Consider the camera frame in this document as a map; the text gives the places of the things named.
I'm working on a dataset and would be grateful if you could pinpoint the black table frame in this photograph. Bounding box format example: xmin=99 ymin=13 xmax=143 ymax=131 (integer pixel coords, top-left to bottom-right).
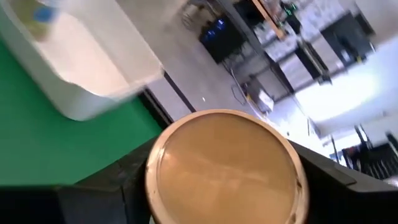
xmin=138 ymin=88 xmax=174 ymax=129

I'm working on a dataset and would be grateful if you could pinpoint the green table mat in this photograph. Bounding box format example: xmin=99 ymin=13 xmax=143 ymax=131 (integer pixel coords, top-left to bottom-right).
xmin=0 ymin=37 xmax=162 ymax=187

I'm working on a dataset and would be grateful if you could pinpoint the white plastic bin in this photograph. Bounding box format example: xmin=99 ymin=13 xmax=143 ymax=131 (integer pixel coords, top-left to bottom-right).
xmin=0 ymin=0 xmax=165 ymax=121

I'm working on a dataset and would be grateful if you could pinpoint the black cabinet with blue lights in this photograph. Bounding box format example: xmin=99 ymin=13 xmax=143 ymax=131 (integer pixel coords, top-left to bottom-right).
xmin=198 ymin=17 xmax=246 ymax=65

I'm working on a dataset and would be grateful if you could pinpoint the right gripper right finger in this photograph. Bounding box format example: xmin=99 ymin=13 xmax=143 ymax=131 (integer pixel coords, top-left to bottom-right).
xmin=289 ymin=139 xmax=398 ymax=224

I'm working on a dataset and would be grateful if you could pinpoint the tan-lid spice jar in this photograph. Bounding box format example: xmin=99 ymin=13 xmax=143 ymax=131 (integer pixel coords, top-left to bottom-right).
xmin=144 ymin=108 xmax=310 ymax=224
xmin=9 ymin=0 xmax=60 ymax=41

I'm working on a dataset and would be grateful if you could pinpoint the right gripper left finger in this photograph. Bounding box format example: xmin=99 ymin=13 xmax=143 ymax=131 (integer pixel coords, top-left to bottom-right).
xmin=0 ymin=138 xmax=156 ymax=224

